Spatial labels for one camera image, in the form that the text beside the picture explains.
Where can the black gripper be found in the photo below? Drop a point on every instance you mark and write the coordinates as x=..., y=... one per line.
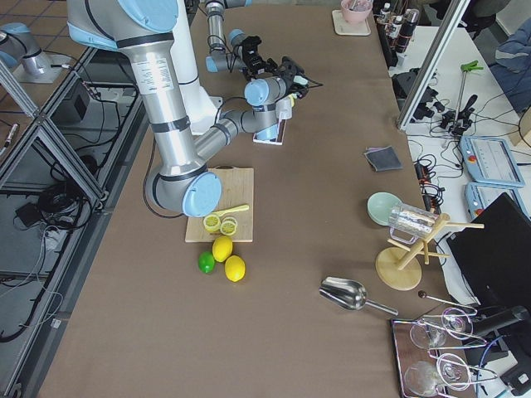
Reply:
x=258, y=65
x=292, y=80

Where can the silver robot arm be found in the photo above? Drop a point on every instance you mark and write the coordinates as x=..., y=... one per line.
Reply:
x=145, y=31
x=237, y=51

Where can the white cup on rack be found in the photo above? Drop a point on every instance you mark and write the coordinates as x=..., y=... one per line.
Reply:
x=283, y=108

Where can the white plastic tray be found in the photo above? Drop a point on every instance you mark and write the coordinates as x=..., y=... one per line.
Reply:
x=344, y=28

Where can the pink bowl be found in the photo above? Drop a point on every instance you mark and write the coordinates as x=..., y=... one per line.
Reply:
x=356, y=11

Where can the grey folded cloth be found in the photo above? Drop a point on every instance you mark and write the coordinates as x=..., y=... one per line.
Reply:
x=383, y=159

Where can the green bowl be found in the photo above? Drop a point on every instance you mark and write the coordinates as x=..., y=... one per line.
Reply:
x=379, y=206

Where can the yellow plastic knife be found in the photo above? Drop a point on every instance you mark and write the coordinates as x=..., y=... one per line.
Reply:
x=230, y=210

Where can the lemon slice right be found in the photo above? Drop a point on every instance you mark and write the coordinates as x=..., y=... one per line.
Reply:
x=228, y=226

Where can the lemon slice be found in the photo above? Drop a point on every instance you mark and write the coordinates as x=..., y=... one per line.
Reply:
x=211, y=223
x=228, y=226

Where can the lemon slice left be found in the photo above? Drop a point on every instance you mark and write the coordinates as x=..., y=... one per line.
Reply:
x=211, y=223

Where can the yellow lemon upper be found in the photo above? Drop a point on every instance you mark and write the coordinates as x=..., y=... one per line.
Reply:
x=222, y=248

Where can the yellow lemon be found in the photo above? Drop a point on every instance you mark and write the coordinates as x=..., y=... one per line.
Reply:
x=222, y=248
x=235, y=268

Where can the clear glass mug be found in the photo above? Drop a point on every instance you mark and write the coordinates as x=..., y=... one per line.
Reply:
x=408, y=223

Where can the yellow lemon lower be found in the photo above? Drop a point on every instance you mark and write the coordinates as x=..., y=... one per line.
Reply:
x=235, y=268

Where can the green lime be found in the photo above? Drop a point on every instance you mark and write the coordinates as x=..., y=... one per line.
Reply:
x=206, y=262

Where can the teach pendant upper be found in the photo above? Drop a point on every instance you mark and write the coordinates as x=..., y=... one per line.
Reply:
x=489, y=160

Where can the teach pendant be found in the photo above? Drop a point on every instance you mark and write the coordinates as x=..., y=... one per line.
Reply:
x=479, y=196
x=489, y=160

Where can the wooden mug tree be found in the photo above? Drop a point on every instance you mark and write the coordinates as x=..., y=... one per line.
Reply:
x=398, y=266

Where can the teach pendant lower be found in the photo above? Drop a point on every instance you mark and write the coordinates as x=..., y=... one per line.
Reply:
x=479, y=196

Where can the metal scoop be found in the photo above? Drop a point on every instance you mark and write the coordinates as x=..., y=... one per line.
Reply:
x=350, y=294

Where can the brown tipped stirring stick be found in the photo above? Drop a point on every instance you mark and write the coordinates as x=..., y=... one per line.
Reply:
x=424, y=295

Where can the black monitor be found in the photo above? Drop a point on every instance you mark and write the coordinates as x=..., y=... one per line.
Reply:
x=495, y=260

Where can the wine glass upper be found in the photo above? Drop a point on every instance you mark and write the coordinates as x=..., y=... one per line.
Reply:
x=435, y=331

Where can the wine glass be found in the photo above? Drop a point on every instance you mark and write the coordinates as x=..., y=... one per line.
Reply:
x=430, y=379
x=435, y=331

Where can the black glass rack tray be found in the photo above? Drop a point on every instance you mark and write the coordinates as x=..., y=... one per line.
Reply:
x=406, y=353

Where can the wine glass lower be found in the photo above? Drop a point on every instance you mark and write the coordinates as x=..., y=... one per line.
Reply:
x=430, y=379

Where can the white wire cup rack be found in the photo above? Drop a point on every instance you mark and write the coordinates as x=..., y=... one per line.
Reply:
x=281, y=124

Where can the aluminium frame post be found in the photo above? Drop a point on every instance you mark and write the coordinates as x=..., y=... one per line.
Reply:
x=442, y=38

